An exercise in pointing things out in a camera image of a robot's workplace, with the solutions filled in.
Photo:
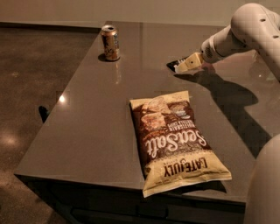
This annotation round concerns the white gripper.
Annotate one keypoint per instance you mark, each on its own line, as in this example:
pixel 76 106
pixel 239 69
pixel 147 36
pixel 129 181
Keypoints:
pixel 208 52

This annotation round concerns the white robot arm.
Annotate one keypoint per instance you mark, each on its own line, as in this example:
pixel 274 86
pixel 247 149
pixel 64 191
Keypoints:
pixel 252 27

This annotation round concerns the brown Late July chip bag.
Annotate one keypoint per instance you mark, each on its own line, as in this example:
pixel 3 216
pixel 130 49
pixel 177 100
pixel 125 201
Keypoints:
pixel 172 151

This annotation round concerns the gold soda can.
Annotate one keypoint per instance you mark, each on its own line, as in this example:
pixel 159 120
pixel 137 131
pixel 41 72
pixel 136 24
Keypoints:
pixel 109 36

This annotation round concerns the dark object beside table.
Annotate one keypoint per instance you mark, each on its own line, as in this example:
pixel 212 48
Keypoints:
pixel 44 113

